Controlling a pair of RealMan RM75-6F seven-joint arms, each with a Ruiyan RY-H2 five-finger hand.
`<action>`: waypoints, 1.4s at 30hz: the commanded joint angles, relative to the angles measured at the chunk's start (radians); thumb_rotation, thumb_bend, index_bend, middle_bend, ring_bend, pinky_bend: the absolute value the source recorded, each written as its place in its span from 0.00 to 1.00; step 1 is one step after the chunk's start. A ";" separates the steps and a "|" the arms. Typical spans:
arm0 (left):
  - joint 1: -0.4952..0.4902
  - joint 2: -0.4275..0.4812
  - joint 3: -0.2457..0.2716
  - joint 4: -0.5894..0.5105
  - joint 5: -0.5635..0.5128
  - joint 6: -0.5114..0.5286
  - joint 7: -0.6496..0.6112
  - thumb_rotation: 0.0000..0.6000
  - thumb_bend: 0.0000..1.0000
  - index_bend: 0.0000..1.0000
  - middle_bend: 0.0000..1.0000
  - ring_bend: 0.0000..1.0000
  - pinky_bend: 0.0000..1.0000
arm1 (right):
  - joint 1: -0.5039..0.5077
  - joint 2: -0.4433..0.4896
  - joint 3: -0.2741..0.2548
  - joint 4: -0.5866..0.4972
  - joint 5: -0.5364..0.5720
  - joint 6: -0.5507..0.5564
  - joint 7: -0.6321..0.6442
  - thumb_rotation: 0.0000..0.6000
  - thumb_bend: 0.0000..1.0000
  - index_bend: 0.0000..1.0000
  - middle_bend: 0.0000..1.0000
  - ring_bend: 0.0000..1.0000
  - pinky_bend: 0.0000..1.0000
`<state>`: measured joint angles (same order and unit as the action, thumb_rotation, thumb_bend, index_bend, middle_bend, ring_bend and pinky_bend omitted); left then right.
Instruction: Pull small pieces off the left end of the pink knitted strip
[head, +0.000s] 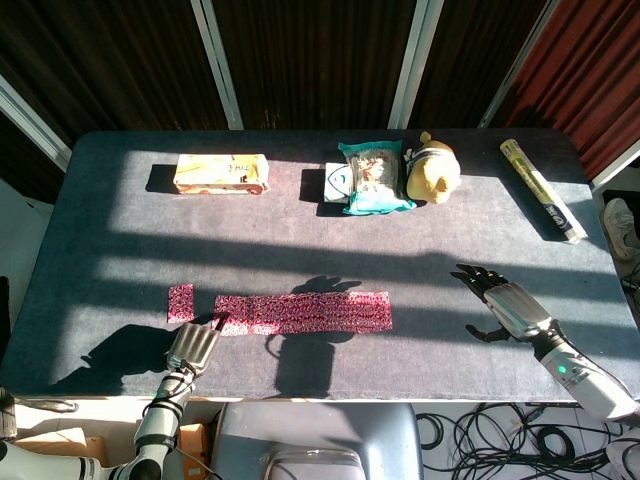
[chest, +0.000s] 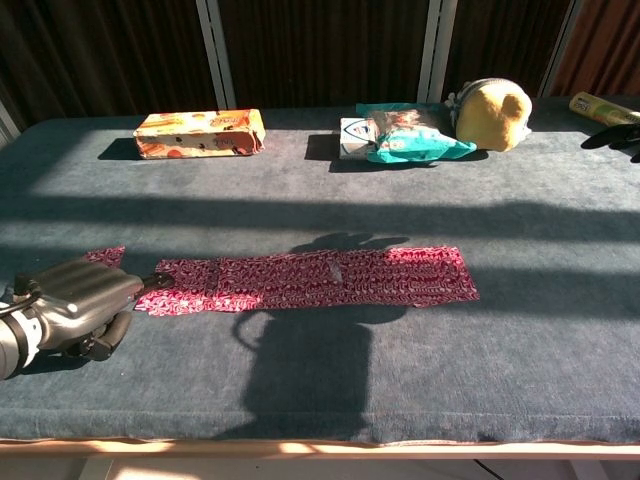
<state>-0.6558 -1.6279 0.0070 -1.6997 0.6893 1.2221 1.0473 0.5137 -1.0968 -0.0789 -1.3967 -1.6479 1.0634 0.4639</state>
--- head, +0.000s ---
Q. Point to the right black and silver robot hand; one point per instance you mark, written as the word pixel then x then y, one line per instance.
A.
pixel 520 310

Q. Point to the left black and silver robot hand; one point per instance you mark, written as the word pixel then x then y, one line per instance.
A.
pixel 195 345

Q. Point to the small pink patterned cloth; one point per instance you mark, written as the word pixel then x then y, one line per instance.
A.
pixel 181 303

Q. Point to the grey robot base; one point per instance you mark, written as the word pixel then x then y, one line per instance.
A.
pixel 320 435

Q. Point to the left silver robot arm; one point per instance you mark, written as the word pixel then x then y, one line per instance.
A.
pixel 157 425

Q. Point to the orange cardboard box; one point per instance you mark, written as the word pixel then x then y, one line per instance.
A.
pixel 195 445

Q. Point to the long pink patterned cloth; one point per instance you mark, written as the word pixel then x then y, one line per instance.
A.
pixel 305 314

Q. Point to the long yellow and black tube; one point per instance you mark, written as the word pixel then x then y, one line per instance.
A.
pixel 540 190

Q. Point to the white sneaker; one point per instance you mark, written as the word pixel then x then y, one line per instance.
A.
pixel 622 225

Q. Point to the yellow plush toy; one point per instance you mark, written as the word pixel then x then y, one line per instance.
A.
pixel 432 172

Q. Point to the brown cardboard box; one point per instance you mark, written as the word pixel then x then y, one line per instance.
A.
pixel 60 445

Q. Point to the yellow printed cardboard box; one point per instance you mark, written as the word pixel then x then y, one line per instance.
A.
pixel 220 172

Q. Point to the teal snack bag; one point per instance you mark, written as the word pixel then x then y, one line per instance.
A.
pixel 375 175

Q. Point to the white box with blue logo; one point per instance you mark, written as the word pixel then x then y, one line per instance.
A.
pixel 334 182

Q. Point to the red curtain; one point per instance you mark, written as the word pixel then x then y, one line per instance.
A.
pixel 585 65

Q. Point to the white window post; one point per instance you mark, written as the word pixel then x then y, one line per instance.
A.
pixel 517 65
pixel 415 65
pixel 217 65

